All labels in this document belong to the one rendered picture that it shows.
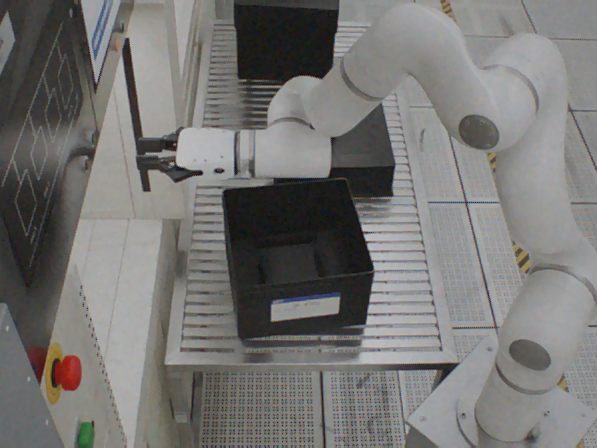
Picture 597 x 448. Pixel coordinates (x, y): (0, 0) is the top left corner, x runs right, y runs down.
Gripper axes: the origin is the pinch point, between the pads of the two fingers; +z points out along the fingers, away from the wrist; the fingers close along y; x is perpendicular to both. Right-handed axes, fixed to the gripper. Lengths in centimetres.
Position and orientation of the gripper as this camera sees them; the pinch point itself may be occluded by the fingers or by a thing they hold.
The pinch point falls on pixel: (149, 153)
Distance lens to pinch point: 136.5
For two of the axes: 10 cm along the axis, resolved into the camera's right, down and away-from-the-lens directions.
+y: -0.3, -7.2, 7.0
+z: -10.0, 0.0, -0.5
